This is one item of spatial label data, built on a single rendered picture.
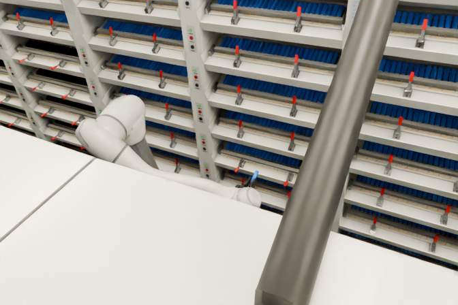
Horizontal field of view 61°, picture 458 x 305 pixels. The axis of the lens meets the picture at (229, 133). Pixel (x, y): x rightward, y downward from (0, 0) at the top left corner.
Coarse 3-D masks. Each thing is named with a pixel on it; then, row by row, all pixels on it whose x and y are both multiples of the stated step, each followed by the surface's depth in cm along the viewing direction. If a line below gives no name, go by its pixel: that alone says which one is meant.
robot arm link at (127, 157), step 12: (120, 156) 140; (132, 156) 143; (132, 168) 142; (144, 168) 144; (180, 180) 141; (192, 180) 141; (204, 180) 141; (216, 192) 139; (228, 192) 140; (240, 192) 138; (252, 192) 138; (252, 204) 136
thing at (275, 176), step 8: (224, 144) 215; (216, 152) 211; (216, 160) 211; (224, 160) 210; (232, 160) 208; (240, 160) 207; (232, 168) 208; (240, 168) 205; (248, 168) 204; (256, 168) 203; (264, 168) 202; (296, 168) 198; (264, 176) 200; (272, 176) 198; (280, 176) 197; (288, 184) 197
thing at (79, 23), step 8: (64, 8) 196; (72, 16) 197; (80, 16) 195; (88, 16) 200; (96, 16) 205; (72, 24) 200; (80, 24) 197; (88, 24) 201; (72, 32) 203; (80, 32) 200; (80, 40) 204; (88, 48) 205; (80, 56) 211; (88, 56) 208; (96, 56) 211; (96, 64) 212; (88, 72) 216; (88, 80) 220; (96, 80) 217; (104, 88) 222; (96, 104) 229; (96, 112) 234
